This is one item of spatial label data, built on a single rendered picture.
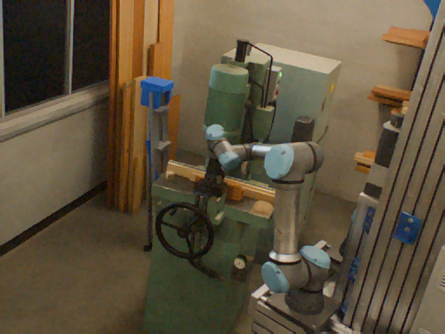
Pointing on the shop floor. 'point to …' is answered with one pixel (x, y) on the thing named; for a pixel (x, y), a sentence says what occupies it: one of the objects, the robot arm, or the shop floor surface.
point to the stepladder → (156, 141)
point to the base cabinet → (195, 286)
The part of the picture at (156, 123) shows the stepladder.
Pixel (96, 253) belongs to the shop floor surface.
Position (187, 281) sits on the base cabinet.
